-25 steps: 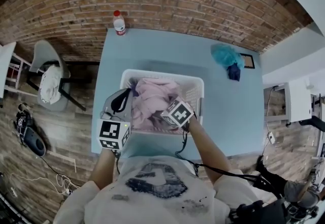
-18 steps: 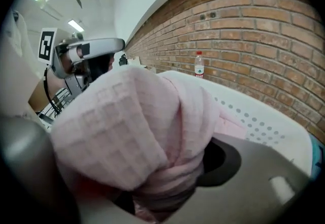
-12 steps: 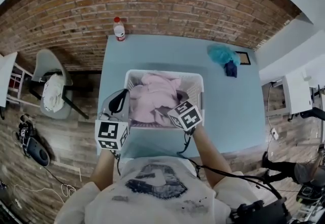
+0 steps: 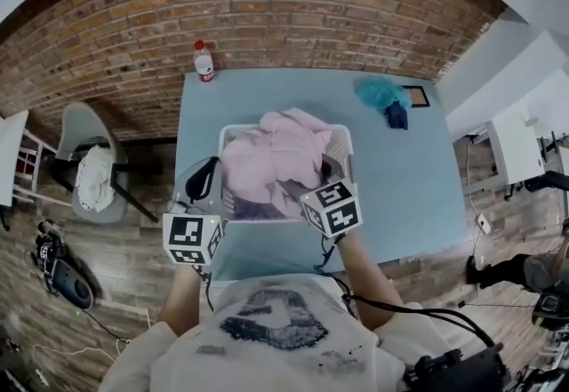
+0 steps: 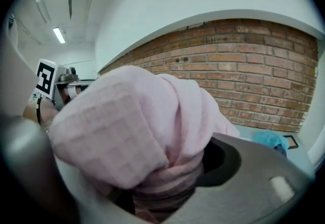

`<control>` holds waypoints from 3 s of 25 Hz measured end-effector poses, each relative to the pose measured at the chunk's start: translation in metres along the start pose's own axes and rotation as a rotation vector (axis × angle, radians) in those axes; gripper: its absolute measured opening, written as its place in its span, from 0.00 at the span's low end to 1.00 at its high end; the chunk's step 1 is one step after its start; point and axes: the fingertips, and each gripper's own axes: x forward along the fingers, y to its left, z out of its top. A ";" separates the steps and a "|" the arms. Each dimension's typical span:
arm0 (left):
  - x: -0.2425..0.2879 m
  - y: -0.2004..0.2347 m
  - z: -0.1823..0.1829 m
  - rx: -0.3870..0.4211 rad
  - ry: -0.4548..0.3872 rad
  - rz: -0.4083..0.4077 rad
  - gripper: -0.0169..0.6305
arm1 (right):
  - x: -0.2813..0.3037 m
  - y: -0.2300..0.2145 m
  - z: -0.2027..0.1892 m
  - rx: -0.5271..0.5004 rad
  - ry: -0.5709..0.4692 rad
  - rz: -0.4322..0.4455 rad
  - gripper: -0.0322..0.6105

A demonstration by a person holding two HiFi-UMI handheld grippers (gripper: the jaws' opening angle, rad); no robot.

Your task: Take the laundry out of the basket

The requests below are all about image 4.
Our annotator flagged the black waist pack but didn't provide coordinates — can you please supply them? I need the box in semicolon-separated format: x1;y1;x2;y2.
402;343;510;392

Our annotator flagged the white floor cable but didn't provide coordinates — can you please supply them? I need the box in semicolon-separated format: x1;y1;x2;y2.
30;336;130;364

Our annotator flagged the person's white printed t-shirt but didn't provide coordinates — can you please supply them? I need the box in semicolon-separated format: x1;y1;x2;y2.
100;272;445;392

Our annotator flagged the white plastic laundry basket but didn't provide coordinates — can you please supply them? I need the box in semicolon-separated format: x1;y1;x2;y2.
217;123;356;225

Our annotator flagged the teal fluffy cloth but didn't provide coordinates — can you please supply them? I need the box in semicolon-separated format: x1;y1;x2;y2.
354;75;413;111

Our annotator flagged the red-capped plastic water bottle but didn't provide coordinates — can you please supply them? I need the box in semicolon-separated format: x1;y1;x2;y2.
192;39;216;84

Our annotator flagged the white shelf rack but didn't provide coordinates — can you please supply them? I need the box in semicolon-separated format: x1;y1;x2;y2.
12;127;59;204

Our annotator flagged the dark blue cloth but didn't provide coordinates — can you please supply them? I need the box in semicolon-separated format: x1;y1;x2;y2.
384;100;409;130

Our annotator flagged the black oval floor device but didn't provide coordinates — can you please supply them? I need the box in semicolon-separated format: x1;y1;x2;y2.
48;259;94;309

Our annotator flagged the black gadget with marker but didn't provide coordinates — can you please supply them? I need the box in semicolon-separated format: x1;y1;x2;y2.
34;220;68;289

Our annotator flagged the black picture frame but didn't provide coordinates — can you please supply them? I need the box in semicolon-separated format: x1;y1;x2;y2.
399;85;431;109

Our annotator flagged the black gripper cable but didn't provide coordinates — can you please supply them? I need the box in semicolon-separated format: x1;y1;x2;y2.
313;234;499;351

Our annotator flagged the white side table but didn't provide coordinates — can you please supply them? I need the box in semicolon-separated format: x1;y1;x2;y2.
446;105;548;194

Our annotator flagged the person's right forearm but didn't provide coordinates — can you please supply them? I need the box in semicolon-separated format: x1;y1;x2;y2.
335;229;404;332

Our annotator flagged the person's left forearm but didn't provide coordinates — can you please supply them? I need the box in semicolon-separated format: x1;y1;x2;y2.
158;263;211;338

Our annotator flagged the grey shell chair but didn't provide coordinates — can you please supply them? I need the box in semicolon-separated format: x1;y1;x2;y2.
55;102;159;225

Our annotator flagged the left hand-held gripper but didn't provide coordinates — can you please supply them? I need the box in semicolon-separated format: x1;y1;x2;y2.
162;156;224;268

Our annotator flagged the pink garment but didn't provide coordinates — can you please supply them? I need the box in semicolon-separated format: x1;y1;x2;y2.
220;107;335;222

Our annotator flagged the white desk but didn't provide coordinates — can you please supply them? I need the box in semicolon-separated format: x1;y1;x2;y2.
0;109;30;209

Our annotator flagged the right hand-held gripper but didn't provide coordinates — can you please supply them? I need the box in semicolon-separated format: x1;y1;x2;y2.
300;158;363;241

